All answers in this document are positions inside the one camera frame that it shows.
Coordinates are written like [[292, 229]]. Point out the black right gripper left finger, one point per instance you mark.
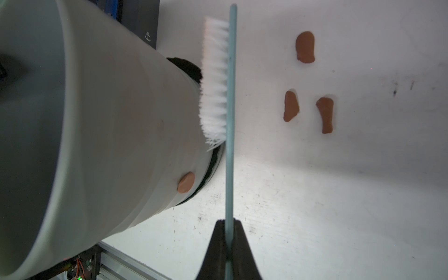
[[214, 263]]

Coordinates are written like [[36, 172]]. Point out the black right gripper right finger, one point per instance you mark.
[[243, 263]]

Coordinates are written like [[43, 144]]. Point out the light teal scrub brush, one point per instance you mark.
[[217, 105]]

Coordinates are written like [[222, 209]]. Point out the grey ceramic pot with soil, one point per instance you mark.
[[97, 130]]

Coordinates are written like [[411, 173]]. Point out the brown mud patch on pot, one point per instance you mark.
[[186, 183]]

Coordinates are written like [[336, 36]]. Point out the dark grey book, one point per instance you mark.
[[139, 16]]

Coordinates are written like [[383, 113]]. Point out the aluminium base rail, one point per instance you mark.
[[115, 265]]

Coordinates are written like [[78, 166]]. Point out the small circuit board with wires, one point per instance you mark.
[[84, 266]]

